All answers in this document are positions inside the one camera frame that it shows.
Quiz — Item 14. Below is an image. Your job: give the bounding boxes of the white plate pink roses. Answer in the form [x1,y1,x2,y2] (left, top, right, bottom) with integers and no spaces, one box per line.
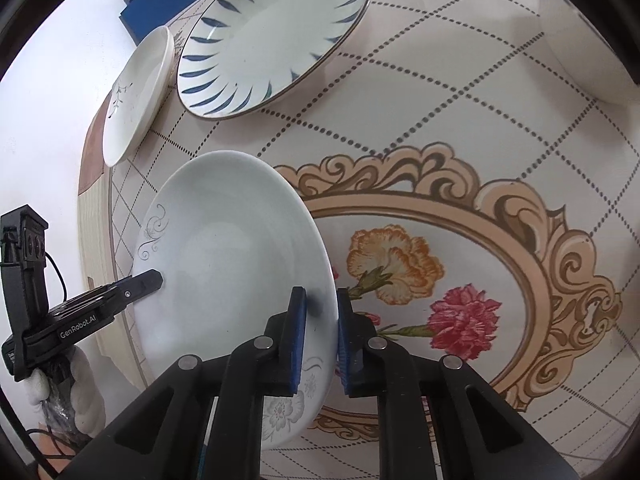
[102,26,175,167]

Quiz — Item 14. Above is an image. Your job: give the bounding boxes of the floral patterned tablecloth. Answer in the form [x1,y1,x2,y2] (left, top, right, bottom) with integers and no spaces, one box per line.
[78,0,639,479]

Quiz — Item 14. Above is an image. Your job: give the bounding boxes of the white gloved hand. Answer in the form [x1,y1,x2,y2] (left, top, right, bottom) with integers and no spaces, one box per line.
[24,346,105,440]

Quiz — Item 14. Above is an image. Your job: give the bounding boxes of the white plate grey floral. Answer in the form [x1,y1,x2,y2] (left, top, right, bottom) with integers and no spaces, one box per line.
[132,151,338,448]

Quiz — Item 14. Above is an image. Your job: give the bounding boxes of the white bowl black rim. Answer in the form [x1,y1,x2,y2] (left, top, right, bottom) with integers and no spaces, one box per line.
[537,0,639,106]

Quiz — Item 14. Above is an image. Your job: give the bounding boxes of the blue leaf pattern plate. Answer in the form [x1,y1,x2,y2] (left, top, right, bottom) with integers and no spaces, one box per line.
[177,0,370,120]

